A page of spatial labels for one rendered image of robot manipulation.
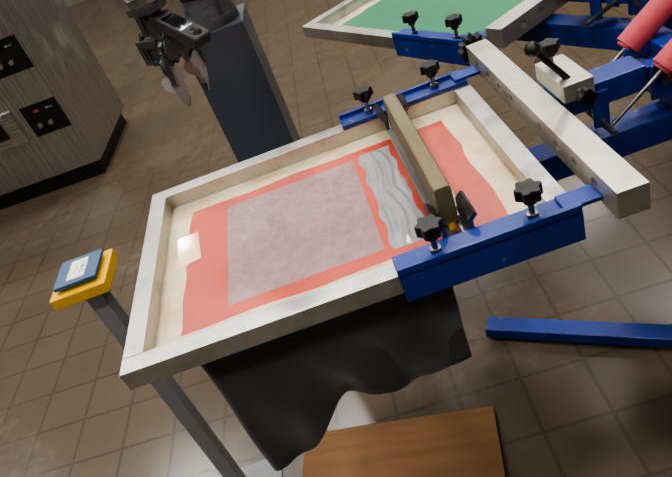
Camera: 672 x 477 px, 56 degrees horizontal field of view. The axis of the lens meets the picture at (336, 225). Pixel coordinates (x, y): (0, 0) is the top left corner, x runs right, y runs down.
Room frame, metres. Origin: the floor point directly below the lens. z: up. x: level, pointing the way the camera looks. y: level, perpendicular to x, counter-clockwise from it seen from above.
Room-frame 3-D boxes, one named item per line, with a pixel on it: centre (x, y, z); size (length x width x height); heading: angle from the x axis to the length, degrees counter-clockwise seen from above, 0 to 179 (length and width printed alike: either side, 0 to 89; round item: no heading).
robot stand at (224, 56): (1.80, 0.10, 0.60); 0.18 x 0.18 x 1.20; 83
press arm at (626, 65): (1.01, -0.55, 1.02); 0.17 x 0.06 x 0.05; 86
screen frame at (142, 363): (1.05, 0.01, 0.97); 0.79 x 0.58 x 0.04; 86
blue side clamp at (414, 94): (1.31, -0.25, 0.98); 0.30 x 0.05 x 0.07; 86
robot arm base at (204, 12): (1.80, 0.10, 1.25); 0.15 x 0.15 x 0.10
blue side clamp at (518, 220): (0.76, -0.21, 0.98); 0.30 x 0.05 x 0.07; 86
